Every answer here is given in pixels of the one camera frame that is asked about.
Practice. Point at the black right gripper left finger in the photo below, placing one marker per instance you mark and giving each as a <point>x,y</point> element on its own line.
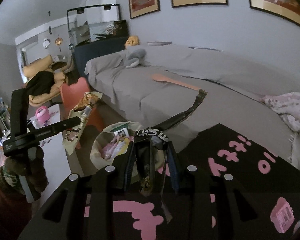
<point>83,208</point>

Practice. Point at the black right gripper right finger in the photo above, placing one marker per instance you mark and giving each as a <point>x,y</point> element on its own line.
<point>227,190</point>

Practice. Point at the brown snack bag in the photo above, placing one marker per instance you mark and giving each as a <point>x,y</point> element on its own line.
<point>86,111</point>

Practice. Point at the left hand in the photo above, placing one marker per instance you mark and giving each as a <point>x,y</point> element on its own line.
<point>24,174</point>

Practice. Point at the pink toy on table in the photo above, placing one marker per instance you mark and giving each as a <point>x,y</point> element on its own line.
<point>42,114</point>

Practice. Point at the white low table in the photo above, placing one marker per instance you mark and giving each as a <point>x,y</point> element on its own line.
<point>55,163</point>

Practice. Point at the black clothing on cushions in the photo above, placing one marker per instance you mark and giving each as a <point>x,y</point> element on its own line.
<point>40,84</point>

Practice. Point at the orange plastic child chair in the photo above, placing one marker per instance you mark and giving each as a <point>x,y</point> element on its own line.
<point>71,94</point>

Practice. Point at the pink plastic basket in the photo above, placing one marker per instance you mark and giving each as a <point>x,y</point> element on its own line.
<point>282,216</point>

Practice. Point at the yellow cushion pile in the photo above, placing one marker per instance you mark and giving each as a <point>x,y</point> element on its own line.
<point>59,69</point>

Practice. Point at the dark blue tank cabinet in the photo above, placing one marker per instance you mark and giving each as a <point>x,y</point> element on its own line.
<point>84,53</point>

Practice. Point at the pink floral blanket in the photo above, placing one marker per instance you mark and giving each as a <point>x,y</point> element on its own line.
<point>287,106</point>

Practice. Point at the glass fish tank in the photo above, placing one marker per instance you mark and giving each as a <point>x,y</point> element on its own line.
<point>95,22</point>

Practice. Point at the grey plush toy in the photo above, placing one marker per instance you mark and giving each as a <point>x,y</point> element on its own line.
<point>134,58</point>

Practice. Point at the grey covered sofa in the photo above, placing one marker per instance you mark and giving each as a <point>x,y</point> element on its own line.
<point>234,87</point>

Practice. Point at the orange long shoehorn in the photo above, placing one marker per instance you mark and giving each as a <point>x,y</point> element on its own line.
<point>162,78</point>

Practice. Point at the yellow plush toy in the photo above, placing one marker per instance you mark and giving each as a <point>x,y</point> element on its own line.
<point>132,41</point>

